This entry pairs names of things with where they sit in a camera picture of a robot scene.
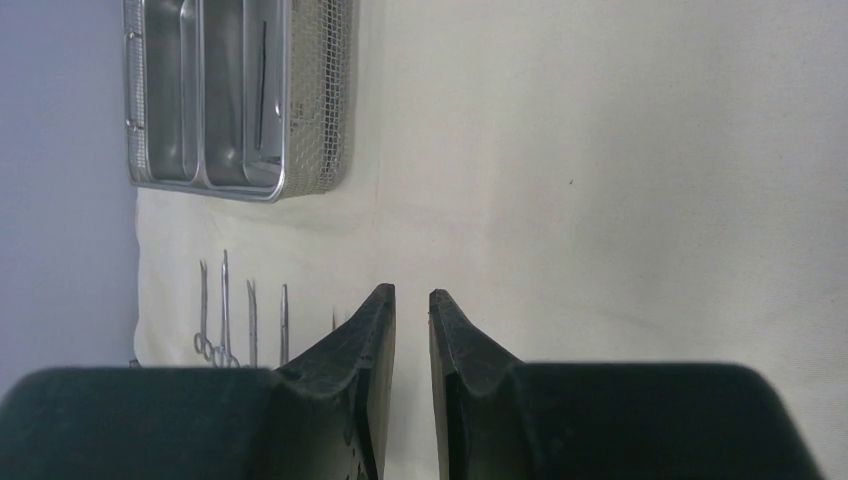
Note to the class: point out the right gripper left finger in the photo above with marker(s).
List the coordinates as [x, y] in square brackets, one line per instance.
[323, 415]

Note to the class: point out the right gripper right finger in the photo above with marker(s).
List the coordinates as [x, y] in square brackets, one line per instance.
[498, 417]

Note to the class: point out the long steel forceps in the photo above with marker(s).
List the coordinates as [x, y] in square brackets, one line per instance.
[224, 357]

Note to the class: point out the short steel scissors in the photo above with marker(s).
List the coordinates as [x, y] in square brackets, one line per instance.
[252, 323]

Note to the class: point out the beige cloth wrap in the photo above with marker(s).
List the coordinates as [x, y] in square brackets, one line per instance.
[590, 180]

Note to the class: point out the wire mesh steel basket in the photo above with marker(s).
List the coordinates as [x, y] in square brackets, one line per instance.
[314, 78]

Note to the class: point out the right steel tray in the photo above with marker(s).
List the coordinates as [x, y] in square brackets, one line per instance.
[230, 36]

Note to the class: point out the steel tray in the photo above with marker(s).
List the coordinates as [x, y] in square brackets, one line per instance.
[171, 39]
[230, 36]

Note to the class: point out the left steel tray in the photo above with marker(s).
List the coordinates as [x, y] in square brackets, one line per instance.
[171, 39]

